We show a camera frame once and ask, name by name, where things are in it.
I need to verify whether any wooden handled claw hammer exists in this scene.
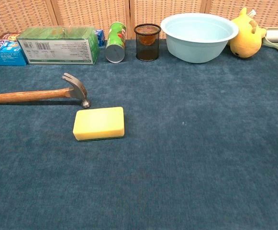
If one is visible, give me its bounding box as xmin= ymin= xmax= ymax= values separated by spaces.
xmin=0 ymin=72 xmax=91 ymax=109

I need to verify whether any yellow sponge with green base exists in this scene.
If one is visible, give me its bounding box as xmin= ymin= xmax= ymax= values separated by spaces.
xmin=72 ymin=106 xmax=125 ymax=142

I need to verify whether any black mesh pen holder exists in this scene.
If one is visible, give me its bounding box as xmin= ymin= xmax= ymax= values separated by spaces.
xmin=133 ymin=23 xmax=162 ymax=61

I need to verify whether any orange object in pen holder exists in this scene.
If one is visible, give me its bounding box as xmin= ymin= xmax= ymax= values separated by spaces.
xmin=140 ymin=35 xmax=155 ymax=46

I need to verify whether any green chips can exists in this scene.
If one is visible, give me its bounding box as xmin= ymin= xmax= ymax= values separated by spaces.
xmin=105 ymin=22 xmax=127 ymax=64

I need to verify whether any small blue packet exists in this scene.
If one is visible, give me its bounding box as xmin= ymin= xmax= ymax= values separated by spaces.
xmin=95 ymin=29 xmax=105 ymax=47

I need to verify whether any light blue plastic basin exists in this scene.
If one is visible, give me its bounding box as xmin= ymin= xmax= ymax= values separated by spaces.
xmin=160 ymin=12 xmax=239 ymax=64

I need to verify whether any green and white carton box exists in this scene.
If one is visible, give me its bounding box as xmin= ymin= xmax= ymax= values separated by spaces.
xmin=16 ymin=25 xmax=100 ymax=65

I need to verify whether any woven folding screen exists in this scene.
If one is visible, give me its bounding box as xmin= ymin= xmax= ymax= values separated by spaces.
xmin=0 ymin=0 xmax=278 ymax=40

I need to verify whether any yellow plush toy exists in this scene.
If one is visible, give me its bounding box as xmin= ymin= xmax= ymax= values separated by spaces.
xmin=227 ymin=7 xmax=267 ymax=59

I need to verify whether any blue snack box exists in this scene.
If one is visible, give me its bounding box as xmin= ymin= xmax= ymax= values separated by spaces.
xmin=0 ymin=39 xmax=27 ymax=67

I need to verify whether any red snack box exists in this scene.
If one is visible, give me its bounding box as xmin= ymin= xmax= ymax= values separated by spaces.
xmin=0 ymin=32 xmax=22 ymax=41

